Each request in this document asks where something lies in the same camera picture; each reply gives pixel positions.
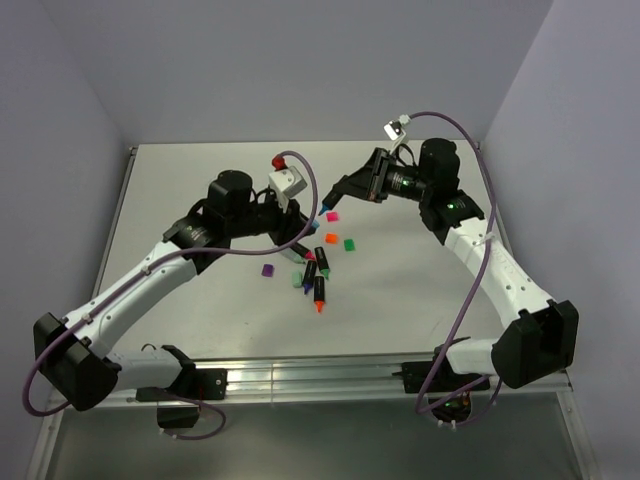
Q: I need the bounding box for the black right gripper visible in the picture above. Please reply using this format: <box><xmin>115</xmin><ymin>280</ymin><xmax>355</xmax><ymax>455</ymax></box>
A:
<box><xmin>333</xmin><ymin>148</ymin><xmax>432</xmax><ymax>204</ymax></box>

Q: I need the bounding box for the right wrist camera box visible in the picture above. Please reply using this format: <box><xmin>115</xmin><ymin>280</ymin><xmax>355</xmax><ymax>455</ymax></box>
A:
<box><xmin>383</xmin><ymin>114</ymin><xmax>411</xmax><ymax>150</ymax></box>

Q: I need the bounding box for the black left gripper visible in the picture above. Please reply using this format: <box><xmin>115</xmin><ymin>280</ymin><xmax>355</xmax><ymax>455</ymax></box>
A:
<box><xmin>226</xmin><ymin>189</ymin><xmax>315</xmax><ymax>249</ymax></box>

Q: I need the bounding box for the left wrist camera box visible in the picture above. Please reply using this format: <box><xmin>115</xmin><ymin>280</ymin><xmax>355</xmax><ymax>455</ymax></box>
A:
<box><xmin>268</xmin><ymin>156</ymin><xmax>307</xmax><ymax>211</ymax></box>

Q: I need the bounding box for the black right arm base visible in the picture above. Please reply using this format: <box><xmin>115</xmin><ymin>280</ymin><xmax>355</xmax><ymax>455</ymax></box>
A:
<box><xmin>393</xmin><ymin>361</ymin><xmax>490</xmax><ymax>423</ymax></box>

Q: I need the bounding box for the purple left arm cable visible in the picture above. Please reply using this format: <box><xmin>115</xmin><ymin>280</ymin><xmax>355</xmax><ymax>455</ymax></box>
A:
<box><xmin>22</xmin><ymin>149</ymin><xmax>321</xmax><ymax>441</ymax></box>

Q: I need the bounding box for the aluminium front rail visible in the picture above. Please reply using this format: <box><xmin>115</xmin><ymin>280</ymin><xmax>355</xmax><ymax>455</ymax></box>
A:
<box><xmin>49</xmin><ymin>352</ymin><xmax>572</xmax><ymax>409</ymax></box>

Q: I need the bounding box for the pale green pen cap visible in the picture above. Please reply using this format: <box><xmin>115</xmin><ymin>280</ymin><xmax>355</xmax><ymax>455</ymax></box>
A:
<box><xmin>291</xmin><ymin>271</ymin><xmax>304</xmax><ymax>288</ymax></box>

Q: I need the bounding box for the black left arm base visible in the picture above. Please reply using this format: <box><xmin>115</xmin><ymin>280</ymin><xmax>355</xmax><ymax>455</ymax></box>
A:
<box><xmin>135</xmin><ymin>368</ymin><xmax>228</xmax><ymax>437</ymax></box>

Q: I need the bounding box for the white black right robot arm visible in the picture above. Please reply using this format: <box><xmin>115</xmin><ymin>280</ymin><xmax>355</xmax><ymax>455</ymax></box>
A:
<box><xmin>322</xmin><ymin>138</ymin><xmax>579</xmax><ymax>390</ymax></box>

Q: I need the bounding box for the black blue tip highlighter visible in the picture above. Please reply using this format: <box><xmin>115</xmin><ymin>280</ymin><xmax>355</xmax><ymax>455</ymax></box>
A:
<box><xmin>318</xmin><ymin>191</ymin><xmax>342</xmax><ymax>216</ymax></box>

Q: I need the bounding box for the black pink tip highlighter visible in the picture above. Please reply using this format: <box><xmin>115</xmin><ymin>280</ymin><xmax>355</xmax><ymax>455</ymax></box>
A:
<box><xmin>291</xmin><ymin>243</ymin><xmax>315</xmax><ymax>260</ymax></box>

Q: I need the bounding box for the pale green capped highlighter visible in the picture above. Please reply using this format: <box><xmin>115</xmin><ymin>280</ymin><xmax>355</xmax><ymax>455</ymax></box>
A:
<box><xmin>280</xmin><ymin>248</ymin><xmax>306</xmax><ymax>265</ymax></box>

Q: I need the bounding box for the black purple tip highlighter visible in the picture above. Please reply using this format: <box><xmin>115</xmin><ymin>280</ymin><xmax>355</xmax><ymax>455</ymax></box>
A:
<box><xmin>302</xmin><ymin>260</ymin><xmax>317</xmax><ymax>295</ymax></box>

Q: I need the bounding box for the black green tip highlighter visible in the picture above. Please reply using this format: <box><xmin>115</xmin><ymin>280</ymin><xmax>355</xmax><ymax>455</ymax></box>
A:
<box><xmin>314</xmin><ymin>247</ymin><xmax>330</xmax><ymax>280</ymax></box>

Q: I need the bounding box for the black orange tip highlighter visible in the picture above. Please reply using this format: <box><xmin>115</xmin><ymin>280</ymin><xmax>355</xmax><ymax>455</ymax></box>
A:
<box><xmin>313</xmin><ymin>275</ymin><xmax>326</xmax><ymax>314</ymax></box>

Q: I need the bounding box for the purple pen cap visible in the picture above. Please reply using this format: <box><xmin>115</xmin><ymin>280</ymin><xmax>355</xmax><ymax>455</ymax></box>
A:
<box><xmin>261</xmin><ymin>264</ymin><xmax>275</xmax><ymax>278</ymax></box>

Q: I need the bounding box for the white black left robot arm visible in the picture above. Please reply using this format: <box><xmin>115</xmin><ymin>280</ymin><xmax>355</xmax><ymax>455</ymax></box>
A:
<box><xmin>27</xmin><ymin>167</ymin><xmax>317</xmax><ymax>411</ymax></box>

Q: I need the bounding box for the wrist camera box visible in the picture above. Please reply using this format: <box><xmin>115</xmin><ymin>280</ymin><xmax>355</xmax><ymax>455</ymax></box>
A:
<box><xmin>268</xmin><ymin>156</ymin><xmax>307</xmax><ymax>211</ymax></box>
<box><xmin>383</xmin><ymin>114</ymin><xmax>411</xmax><ymax>150</ymax></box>

